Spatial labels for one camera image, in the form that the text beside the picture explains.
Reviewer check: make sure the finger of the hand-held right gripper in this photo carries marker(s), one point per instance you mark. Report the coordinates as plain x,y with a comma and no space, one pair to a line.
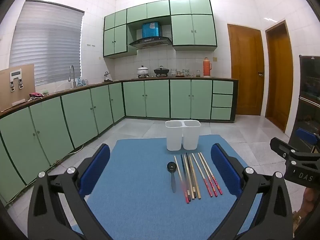
281,145
305,134

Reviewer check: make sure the blue table mat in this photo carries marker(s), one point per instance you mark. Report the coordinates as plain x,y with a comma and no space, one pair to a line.
140,180

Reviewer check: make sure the black spoon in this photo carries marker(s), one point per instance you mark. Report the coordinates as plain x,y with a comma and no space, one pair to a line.
172,167

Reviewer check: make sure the orange thermos flask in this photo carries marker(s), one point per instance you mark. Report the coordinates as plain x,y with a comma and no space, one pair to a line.
206,67

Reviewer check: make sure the black wok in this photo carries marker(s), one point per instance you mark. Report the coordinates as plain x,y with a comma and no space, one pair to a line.
161,71

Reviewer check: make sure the steel kitchen faucet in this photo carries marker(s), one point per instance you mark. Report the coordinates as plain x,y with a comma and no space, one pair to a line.
74,78

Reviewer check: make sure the person's right hand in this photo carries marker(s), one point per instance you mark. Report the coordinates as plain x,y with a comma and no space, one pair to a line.
312,202

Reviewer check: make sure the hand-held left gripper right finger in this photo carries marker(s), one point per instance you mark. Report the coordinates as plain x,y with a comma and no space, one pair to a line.
225,170

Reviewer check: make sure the green wall cabinet unit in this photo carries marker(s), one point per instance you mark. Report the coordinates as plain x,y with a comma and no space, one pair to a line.
192,30

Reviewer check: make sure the dark blue chopstick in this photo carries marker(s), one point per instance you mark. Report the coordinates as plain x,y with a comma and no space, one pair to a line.
185,175

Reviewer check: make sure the white two-compartment utensil holder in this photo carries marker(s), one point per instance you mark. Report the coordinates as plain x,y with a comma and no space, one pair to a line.
175,137

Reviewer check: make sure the grey window blinds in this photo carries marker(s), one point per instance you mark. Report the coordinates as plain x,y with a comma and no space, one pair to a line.
45,42

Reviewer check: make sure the green base cabinet unit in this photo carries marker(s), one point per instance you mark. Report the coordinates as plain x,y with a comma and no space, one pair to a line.
157,97

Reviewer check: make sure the dark glass-front cabinet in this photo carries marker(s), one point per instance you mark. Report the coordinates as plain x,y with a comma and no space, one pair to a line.
308,92

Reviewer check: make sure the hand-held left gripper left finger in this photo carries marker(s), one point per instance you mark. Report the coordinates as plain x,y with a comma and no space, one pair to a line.
96,170

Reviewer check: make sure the dark brown countertop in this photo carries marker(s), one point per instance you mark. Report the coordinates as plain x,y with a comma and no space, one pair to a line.
53,95

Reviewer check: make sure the range hood with blue chimney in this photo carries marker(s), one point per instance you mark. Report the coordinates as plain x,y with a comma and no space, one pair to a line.
150,42

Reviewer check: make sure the brown wooden chopstick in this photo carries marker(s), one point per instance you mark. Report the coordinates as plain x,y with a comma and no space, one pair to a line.
195,182

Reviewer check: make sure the white cooking pot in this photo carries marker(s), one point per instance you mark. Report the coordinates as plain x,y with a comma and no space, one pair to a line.
143,71

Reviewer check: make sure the red cloth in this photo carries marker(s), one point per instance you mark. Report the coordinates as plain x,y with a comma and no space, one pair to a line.
36,95

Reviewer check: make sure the red patterned white chopstick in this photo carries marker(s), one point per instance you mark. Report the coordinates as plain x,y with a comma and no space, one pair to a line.
206,188
212,187
216,185

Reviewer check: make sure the light wooden chopstick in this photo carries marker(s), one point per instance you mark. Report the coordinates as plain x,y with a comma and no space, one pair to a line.
188,170

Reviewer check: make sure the light chopstick plain red end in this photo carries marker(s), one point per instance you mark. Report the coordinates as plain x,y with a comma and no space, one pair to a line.
178,170

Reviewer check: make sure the silver kettle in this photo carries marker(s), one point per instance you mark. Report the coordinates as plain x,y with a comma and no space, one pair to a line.
107,77

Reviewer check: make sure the stack of bowls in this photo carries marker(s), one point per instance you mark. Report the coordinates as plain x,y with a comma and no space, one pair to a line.
173,71

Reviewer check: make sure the white device on cardboard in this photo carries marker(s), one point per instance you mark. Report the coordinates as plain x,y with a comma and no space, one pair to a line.
15,73

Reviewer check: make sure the brown wooden door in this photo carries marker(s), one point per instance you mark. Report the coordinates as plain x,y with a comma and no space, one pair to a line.
278,80
246,67

